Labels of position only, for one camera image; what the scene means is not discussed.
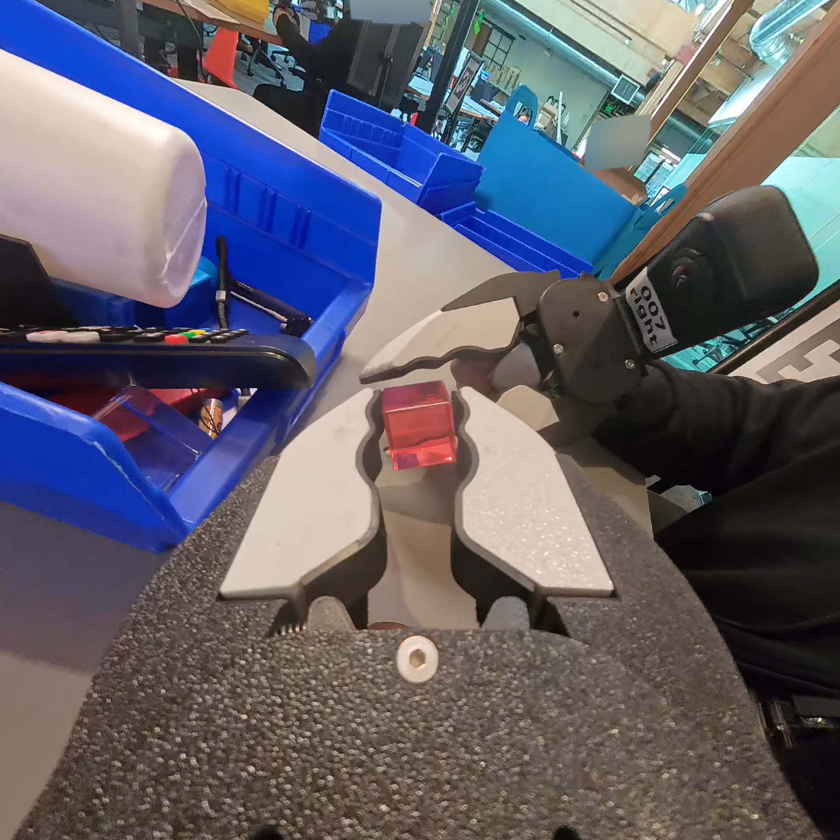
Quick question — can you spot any wooden post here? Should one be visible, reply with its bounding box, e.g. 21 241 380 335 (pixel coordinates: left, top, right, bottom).
613 0 840 280

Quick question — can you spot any light blue foam block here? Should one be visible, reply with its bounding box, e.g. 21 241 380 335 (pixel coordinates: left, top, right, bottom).
187 256 219 309

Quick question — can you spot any clear acrylic prism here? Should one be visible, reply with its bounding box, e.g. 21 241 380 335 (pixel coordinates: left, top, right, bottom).
92 386 206 494

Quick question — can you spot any blue corrugated plastic tote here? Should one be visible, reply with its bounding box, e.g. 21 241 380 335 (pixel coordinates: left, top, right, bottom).
474 85 689 265

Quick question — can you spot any black pole stand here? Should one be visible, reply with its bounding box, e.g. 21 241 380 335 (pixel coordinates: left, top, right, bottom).
416 0 481 135

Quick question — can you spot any white plastic cup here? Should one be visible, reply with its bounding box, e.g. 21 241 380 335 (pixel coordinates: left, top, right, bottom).
0 49 208 309

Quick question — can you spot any red translucent cube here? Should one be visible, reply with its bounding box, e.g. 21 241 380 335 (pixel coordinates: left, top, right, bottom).
382 381 458 471

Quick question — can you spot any person's black jacket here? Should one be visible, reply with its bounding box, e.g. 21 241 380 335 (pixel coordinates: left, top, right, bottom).
656 459 840 840

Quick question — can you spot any person's right hand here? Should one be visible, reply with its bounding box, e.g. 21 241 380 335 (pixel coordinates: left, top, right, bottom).
449 354 506 401

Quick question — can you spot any orange traffic cone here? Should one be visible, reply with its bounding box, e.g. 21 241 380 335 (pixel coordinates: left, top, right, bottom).
202 26 240 89

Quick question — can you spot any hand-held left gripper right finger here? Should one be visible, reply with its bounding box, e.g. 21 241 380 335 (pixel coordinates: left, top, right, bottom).
451 386 616 621

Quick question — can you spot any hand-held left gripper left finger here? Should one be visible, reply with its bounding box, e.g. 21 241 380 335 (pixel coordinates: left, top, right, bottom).
220 387 388 624

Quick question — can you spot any person's right forearm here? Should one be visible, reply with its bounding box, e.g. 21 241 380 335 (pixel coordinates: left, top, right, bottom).
594 361 840 500

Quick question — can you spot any black remote control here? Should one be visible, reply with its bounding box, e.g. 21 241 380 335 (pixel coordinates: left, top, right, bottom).
0 325 319 391

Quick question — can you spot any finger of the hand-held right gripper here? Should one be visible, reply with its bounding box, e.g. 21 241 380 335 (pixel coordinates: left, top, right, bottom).
359 295 526 385
495 384 565 442

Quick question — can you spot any red plastic piece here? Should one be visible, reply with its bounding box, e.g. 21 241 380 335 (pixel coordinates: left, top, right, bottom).
46 387 240 441

